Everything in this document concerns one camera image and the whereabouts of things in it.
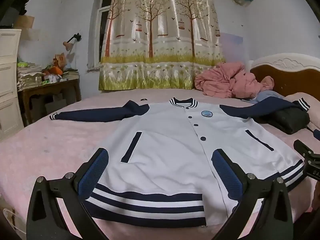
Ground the folded black garment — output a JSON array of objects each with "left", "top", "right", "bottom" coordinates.
[{"left": 272, "top": 107, "right": 310, "bottom": 135}]

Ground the pink crumpled quilt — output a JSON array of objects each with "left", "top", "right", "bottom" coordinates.
[{"left": 194, "top": 62, "right": 274, "bottom": 99}]

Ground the dark wooden side table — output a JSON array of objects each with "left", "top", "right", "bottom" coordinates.
[{"left": 18, "top": 79, "right": 81, "bottom": 126}]

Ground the pink pillow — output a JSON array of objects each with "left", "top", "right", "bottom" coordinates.
[{"left": 285, "top": 92, "right": 320, "bottom": 130}]

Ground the white navy varsity jacket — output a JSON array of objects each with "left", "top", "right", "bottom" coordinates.
[{"left": 51, "top": 98, "right": 303, "bottom": 228}]

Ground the tree pattern curtain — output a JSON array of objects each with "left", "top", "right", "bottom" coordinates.
[{"left": 99, "top": 0, "right": 225, "bottom": 91}]

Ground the stack of papers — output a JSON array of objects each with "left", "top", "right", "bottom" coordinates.
[{"left": 17, "top": 62, "right": 43, "bottom": 91}]

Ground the white cabinet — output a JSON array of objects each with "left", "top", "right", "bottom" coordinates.
[{"left": 0, "top": 29, "right": 23, "bottom": 141}]

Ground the orange plush toy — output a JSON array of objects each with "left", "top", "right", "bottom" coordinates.
[{"left": 42, "top": 53, "right": 67, "bottom": 76}]

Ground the pink desk lamp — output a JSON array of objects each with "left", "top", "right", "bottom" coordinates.
[{"left": 63, "top": 33, "right": 82, "bottom": 51}]

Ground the brown white headboard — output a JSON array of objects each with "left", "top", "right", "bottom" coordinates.
[{"left": 248, "top": 53, "right": 319, "bottom": 100}]

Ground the light blue pillow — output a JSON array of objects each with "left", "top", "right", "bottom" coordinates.
[{"left": 245, "top": 90, "right": 285, "bottom": 104}]

